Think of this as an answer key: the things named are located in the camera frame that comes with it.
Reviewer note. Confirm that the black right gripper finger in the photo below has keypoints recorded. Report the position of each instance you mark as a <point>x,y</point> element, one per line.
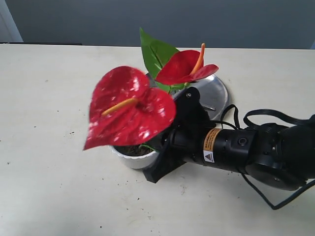
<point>167,161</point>

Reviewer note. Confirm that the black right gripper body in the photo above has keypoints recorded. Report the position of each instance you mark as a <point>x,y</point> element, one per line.
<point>225,149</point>

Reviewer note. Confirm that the silver metal spork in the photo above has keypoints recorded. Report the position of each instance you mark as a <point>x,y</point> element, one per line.
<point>208,108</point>

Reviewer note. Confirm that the red artificial flower stem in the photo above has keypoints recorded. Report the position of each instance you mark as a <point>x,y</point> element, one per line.
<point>129,107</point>

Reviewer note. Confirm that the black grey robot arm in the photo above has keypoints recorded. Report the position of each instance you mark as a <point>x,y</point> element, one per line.
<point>279,156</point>

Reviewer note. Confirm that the white scalloped flower pot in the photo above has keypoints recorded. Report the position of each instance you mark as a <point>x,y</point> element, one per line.
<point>137,162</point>

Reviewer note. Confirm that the dark potting soil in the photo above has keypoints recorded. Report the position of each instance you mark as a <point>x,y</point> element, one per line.
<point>137,150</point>

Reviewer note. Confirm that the round stainless steel plate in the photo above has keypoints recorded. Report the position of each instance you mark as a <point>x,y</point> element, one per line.
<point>213,93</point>

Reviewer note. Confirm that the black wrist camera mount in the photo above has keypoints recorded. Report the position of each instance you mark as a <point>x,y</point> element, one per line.
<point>189,111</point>

